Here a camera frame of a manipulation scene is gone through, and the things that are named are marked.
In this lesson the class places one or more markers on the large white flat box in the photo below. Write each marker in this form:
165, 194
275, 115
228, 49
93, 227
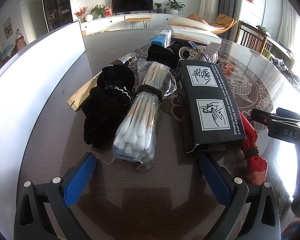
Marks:
195, 33

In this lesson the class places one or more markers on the small potted plant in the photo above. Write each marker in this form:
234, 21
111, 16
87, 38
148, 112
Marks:
158, 7

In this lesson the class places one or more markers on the bushy green potted plant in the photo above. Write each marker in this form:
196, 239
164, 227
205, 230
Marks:
97, 10

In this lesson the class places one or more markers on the white television cabinet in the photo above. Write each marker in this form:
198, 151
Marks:
110, 22

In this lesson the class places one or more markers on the rhinestone accessory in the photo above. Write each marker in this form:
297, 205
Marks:
207, 51

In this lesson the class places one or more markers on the white door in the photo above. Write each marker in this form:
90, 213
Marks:
37, 20

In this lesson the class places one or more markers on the large plant in white pot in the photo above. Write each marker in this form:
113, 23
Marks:
175, 6

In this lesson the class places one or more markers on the bag of cotton swabs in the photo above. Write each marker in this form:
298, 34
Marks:
137, 130

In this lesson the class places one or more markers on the black velvet pouch brown band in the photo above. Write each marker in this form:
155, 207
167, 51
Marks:
160, 55

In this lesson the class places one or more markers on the red packet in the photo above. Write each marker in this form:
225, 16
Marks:
255, 165

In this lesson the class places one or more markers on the cluttered side counter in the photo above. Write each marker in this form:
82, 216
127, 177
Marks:
285, 60

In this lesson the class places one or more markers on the red gift box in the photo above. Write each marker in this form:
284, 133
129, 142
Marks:
108, 12

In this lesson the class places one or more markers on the bottle with silver cap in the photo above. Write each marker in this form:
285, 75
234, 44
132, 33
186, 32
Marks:
126, 59

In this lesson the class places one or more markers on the blue and white box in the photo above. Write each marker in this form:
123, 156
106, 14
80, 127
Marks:
158, 40

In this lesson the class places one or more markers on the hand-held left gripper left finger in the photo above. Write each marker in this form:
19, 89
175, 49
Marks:
80, 177

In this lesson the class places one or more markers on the black television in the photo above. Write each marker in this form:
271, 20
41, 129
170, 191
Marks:
132, 2

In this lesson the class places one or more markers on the bench with orange seat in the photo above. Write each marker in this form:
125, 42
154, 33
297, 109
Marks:
137, 19

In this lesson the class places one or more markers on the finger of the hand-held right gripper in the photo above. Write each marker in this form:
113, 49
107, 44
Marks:
290, 113
261, 118

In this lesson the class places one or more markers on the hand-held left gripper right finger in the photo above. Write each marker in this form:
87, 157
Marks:
212, 177

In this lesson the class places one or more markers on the framed wall painting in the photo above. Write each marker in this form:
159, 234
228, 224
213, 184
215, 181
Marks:
7, 27

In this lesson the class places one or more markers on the black cardboard box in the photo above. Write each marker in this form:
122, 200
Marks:
210, 100

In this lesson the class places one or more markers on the orange lounge chair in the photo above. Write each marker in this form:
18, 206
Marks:
225, 21

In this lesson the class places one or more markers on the wooden chair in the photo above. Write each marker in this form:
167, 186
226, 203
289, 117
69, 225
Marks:
252, 38

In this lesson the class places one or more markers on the dark display shelf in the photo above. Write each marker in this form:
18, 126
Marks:
56, 5

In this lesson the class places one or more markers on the tan paper envelope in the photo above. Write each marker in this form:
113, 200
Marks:
82, 95

